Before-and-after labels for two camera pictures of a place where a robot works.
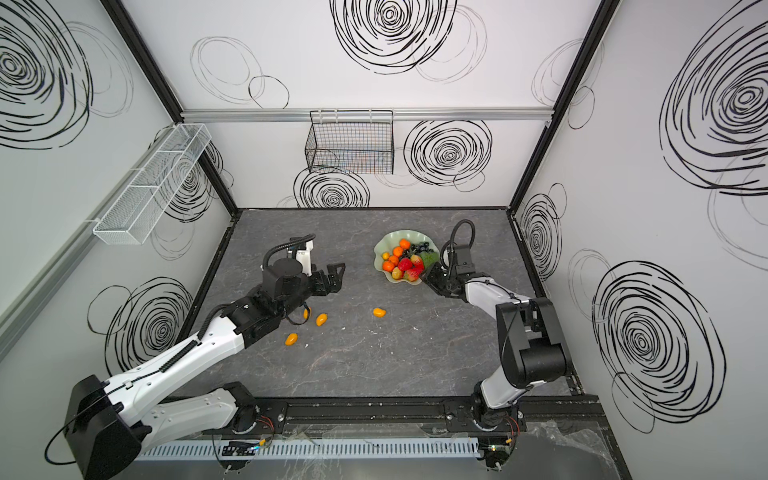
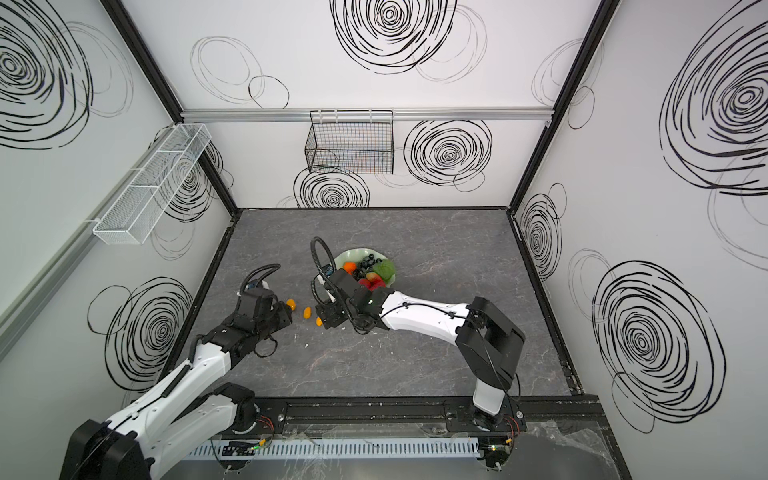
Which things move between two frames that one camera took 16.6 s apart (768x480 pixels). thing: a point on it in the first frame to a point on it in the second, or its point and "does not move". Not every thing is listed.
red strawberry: [411, 274] to [374, 284]
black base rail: [418, 413] does not move
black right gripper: [441, 280] to [334, 309]
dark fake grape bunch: [419, 248] to [365, 267]
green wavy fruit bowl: [392, 240] to [384, 268]
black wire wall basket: [351, 141] does not move
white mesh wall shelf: [133, 214] does not move
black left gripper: [324, 280] to [279, 313]
